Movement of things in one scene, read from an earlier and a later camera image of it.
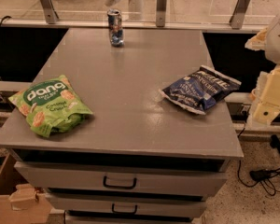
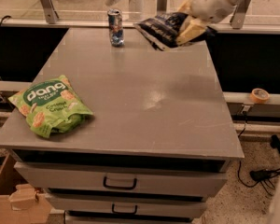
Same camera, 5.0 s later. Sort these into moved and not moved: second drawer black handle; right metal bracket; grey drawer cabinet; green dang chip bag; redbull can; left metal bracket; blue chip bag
Moved: blue chip bag
Not moved: grey drawer cabinet; redbull can; left metal bracket; second drawer black handle; right metal bracket; green dang chip bag
